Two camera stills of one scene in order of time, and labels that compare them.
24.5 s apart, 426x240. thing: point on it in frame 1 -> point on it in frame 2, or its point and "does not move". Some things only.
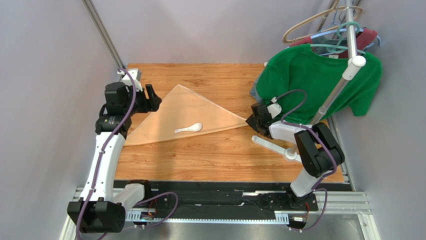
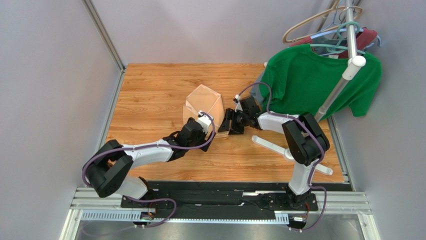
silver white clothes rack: [354, 63] does not move
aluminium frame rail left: [94, 15] does not move
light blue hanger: [314, 36] does not move
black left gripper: [151, 104] -> [203, 135]
